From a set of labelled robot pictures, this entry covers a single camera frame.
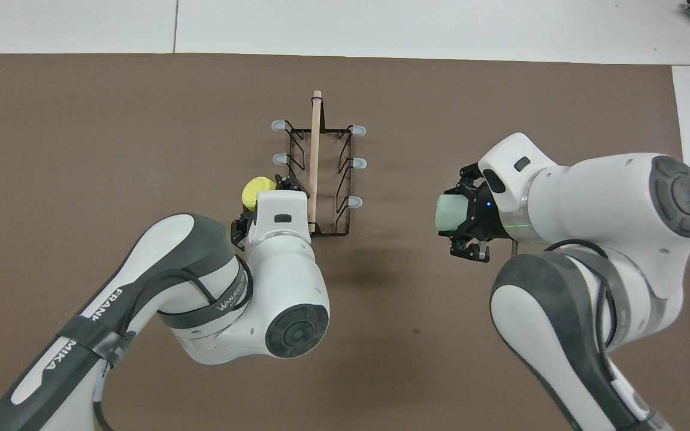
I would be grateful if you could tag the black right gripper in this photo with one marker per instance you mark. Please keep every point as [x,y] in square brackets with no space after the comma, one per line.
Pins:
[489,212]

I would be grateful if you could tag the pale green plastic cup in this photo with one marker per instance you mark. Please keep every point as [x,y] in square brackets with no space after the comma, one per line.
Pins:
[451,214]

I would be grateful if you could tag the yellow plastic cup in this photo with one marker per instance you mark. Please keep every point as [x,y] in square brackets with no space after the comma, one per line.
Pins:
[256,193]

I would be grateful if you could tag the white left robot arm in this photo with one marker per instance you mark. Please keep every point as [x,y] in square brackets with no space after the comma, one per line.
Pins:
[285,275]

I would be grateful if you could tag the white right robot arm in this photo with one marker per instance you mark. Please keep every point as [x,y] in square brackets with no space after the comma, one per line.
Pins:
[596,197]

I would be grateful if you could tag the brown table mat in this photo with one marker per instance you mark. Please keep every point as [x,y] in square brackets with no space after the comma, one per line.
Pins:
[81,149]

